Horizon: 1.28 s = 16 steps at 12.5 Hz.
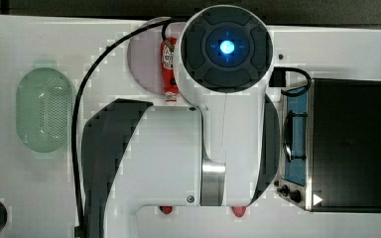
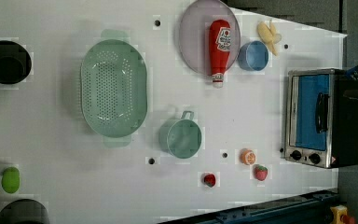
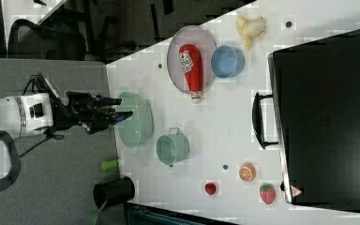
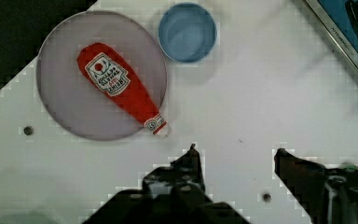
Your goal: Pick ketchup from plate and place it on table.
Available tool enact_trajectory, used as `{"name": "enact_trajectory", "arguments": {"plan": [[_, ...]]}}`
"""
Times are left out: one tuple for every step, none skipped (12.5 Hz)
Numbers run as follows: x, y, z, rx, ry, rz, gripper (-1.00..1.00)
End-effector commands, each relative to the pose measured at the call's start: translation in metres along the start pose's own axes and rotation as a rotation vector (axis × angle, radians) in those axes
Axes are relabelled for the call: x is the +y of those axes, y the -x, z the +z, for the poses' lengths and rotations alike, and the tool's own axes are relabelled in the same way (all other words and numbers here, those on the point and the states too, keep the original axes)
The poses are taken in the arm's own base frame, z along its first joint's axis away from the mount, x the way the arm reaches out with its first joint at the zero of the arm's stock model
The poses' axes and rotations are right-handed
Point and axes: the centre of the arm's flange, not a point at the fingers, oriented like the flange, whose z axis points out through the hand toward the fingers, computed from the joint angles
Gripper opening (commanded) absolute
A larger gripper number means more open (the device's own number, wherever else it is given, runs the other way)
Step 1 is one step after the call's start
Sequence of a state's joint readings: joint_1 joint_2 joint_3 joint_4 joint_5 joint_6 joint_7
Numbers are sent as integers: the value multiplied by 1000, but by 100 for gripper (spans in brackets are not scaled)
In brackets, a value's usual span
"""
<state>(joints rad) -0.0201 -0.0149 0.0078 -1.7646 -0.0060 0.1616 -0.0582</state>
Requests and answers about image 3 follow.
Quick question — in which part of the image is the black office chair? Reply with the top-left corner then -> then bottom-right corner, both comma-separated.
7,7 -> 117,61

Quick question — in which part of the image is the grey round plate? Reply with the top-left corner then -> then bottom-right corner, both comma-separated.
167,25 -> 216,94

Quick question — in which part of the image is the large red strawberry toy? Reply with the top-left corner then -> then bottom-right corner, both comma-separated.
260,184 -> 276,204

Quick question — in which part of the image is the peeled toy banana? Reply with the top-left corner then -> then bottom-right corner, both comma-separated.
235,13 -> 266,52

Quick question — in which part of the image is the green cylinder toy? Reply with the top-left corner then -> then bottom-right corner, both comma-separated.
100,159 -> 120,172

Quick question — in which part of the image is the small red strawberry toy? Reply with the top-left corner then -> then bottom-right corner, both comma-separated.
205,183 -> 217,195

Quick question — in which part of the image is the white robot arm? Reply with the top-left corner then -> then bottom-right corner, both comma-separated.
0,92 -> 133,192

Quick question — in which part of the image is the black toaster oven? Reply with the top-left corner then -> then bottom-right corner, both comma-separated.
268,29 -> 360,213

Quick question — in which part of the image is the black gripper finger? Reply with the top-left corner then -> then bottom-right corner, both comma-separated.
108,112 -> 133,126
96,96 -> 122,107

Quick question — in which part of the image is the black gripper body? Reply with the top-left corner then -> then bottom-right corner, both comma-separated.
50,92 -> 110,134

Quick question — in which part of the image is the green cup with handle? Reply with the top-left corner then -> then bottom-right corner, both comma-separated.
156,127 -> 189,166

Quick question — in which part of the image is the red ketchup bottle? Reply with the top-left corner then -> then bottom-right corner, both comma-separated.
179,44 -> 203,104

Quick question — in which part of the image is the orange slice toy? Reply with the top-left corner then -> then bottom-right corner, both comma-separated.
238,162 -> 256,182

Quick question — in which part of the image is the blue bowl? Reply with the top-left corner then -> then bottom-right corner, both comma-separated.
210,45 -> 245,79

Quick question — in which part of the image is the green perforated colander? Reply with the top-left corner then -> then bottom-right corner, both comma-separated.
117,92 -> 153,148

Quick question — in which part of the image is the black cylinder cup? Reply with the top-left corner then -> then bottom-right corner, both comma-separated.
93,176 -> 135,209

